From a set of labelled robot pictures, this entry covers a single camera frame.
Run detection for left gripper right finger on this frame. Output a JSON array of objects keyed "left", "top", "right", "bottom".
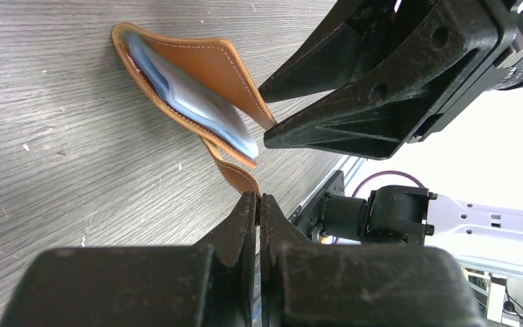
[{"left": 259, "top": 194, "right": 484, "bottom": 326}]

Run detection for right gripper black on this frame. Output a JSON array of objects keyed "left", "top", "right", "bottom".
[{"left": 408, "top": 1, "right": 523, "bottom": 143}]

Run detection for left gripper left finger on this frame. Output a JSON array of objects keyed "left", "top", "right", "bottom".
[{"left": 0, "top": 192, "right": 257, "bottom": 326}]

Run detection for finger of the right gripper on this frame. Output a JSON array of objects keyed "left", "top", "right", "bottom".
[
  {"left": 259, "top": 1, "right": 424, "bottom": 103},
  {"left": 264, "top": 1, "right": 498, "bottom": 159}
]

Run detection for brown leather card holder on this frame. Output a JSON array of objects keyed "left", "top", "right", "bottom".
[{"left": 111, "top": 22, "right": 277, "bottom": 197}]

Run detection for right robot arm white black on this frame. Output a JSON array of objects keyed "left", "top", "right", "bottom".
[{"left": 259, "top": 1, "right": 523, "bottom": 278}]

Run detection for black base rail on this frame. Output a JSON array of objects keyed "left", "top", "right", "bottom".
[{"left": 287, "top": 170, "right": 345, "bottom": 243}]

